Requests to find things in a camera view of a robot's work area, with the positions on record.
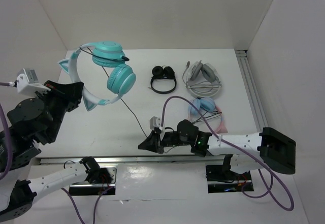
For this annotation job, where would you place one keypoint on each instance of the aluminium rail at front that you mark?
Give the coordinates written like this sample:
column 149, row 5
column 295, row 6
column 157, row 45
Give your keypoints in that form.
column 139, row 159

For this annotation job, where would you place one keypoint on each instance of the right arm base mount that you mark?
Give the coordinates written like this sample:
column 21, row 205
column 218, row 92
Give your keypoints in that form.
column 220, row 181

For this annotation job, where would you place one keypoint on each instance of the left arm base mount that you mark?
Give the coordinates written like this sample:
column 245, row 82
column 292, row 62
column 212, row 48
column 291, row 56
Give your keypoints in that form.
column 104, row 184

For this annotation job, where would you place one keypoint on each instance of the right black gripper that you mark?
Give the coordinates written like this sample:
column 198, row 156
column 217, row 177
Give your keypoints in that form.
column 153, row 142

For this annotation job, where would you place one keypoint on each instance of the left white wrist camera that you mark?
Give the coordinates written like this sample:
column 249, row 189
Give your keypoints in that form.
column 27, row 83

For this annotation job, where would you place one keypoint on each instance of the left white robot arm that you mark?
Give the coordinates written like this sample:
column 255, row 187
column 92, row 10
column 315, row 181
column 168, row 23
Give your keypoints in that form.
column 38, row 120

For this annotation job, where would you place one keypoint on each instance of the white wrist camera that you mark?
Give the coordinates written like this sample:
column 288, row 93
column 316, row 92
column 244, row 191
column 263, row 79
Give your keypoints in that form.
column 156, row 123
column 27, row 83

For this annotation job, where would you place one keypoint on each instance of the aluminium rail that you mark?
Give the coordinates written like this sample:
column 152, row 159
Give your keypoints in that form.
column 139, row 159
column 251, row 89

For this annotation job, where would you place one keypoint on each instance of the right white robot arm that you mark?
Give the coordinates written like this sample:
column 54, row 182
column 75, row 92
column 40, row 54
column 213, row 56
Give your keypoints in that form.
column 267, row 149

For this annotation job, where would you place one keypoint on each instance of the small black headphones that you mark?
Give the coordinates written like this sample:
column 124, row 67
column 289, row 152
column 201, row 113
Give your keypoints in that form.
column 163, row 73

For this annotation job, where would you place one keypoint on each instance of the aluminium rail at right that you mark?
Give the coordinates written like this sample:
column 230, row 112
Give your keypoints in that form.
column 251, row 89

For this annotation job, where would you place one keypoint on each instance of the pink blue cat-ear headphones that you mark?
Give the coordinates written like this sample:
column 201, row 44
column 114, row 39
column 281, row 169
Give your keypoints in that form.
column 209, row 110

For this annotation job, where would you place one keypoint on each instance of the white grey headset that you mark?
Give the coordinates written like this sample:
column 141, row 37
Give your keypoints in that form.
column 201, row 79

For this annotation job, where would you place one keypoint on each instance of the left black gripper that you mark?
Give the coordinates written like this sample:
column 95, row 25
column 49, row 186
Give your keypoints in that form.
column 72, row 92

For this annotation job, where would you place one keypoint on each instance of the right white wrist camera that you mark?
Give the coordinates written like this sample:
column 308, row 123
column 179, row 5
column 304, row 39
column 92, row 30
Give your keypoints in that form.
column 156, row 123

